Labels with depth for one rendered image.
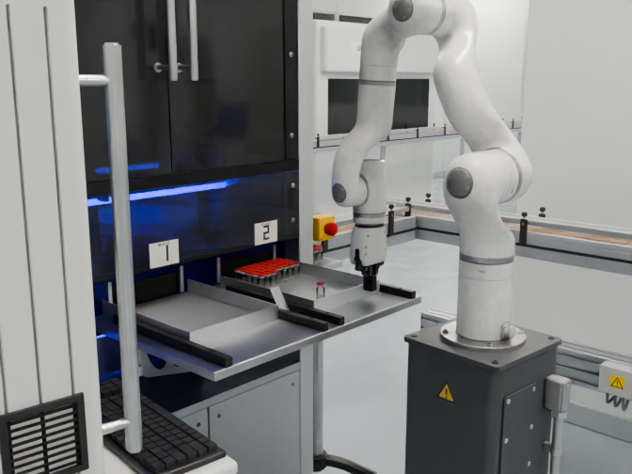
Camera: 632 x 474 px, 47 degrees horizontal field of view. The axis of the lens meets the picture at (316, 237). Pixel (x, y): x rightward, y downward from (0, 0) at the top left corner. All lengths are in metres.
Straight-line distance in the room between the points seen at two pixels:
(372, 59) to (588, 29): 1.49
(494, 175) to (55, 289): 0.90
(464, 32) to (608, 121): 1.46
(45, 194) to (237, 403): 1.21
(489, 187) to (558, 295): 1.76
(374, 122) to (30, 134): 0.98
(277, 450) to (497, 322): 0.90
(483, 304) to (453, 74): 0.50
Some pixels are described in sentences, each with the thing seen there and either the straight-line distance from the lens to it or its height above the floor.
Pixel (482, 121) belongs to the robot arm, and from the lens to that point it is 1.63.
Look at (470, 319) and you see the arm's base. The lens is 1.65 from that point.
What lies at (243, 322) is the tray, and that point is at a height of 0.90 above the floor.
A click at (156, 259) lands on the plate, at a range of 1.80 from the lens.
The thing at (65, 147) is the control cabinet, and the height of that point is 1.35.
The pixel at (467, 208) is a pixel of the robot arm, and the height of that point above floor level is 1.17.
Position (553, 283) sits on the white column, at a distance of 3.25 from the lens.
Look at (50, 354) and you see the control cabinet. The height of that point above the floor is 1.07.
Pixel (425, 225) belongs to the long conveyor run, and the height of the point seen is 0.90.
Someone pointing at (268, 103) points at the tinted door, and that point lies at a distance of 2.01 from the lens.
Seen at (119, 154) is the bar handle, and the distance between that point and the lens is 1.05.
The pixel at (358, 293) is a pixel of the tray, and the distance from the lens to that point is 1.89.
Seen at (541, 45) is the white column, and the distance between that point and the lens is 3.19.
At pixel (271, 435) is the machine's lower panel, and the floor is 0.41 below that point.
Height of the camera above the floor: 1.43
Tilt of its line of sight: 12 degrees down
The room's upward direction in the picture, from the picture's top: straight up
